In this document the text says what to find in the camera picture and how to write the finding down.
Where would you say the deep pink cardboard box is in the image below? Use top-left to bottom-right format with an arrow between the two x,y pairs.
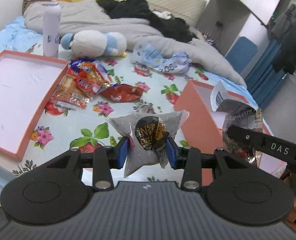
173,80 -> 287,188

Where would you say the blue chair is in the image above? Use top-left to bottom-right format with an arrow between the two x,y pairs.
225,36 -> 259,75

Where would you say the clear packet with dark snack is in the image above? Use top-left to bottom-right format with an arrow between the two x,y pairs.
106,110 -> 190,179

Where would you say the white spray bottle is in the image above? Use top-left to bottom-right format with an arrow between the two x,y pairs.
43,0 -> 62,58

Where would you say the black fleece clothing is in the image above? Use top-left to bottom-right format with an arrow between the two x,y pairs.
96,0 -> 198,43

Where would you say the shallow pink box lid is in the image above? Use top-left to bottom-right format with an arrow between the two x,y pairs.
0,50 -> 69,161

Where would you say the black hanging jacket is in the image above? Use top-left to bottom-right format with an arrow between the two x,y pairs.
273,12 -> 296,74

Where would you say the crumpled blue white plastic bag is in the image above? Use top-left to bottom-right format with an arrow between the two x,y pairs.
131,42 -> 192,73

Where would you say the white wardrobe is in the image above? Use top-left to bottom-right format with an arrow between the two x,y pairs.
195,0 -> 295,63

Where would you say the white and blue plush toy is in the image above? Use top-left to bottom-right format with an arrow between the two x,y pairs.
60,30 -> 128,57

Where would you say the blue snack packet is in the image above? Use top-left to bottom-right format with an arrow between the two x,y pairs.
69,58 -> 111,77

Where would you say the grey duvet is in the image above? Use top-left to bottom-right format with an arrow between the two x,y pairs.
23,0 -> 247,88

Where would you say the round bedside table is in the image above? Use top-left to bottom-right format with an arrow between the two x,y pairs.
199,30 -> 223,53

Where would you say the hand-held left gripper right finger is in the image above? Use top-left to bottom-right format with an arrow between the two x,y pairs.
166,137 -> 257,190

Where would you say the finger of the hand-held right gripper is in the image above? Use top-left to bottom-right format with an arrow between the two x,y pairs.
227,125 -> 264,151

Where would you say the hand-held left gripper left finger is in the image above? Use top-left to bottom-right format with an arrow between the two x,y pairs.
39,136 -> 131,190

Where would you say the grey white plush toy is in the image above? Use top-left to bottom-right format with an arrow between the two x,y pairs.
152,10 -> 175,20

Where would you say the pile of snack packets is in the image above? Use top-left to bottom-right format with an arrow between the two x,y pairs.
50,58 -> 143,110

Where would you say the grey hanging jacket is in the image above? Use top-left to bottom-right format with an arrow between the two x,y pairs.
272,4 -> 296,40

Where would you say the blue curtain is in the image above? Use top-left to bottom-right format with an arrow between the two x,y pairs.
244,39 -> 289,110

